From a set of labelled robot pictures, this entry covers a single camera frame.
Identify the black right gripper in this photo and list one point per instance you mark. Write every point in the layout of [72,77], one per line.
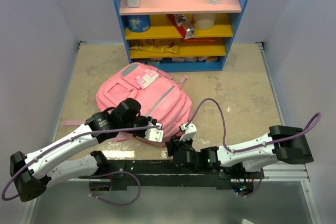
[174,144]

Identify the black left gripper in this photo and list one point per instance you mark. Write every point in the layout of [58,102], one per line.
[147,119]

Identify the pink student backpack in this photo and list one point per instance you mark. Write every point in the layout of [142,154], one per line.
[158,94]

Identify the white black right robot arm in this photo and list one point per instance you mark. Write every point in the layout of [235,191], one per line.
[282,144]

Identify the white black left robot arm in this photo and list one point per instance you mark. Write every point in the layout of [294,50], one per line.
[34,172]

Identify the yellow chips bag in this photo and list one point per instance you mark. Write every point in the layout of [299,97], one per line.
[156,45]

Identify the blue cartoon can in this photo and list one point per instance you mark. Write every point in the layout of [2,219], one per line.
[138,23]

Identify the blue pink yellow shelf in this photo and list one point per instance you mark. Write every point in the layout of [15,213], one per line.
[180,35]

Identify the red silver snack box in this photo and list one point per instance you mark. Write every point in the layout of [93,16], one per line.
[183,25]

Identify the white translucent cup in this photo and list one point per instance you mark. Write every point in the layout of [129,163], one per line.
[203,21]

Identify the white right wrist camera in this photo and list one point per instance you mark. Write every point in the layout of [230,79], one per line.
[188,130]

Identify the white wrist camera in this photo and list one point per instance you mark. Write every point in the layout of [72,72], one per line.
[154,133]
[188,130]

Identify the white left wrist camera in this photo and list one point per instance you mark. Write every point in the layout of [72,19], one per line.
[154,133]

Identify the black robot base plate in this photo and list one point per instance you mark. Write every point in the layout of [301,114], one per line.
[164,173]

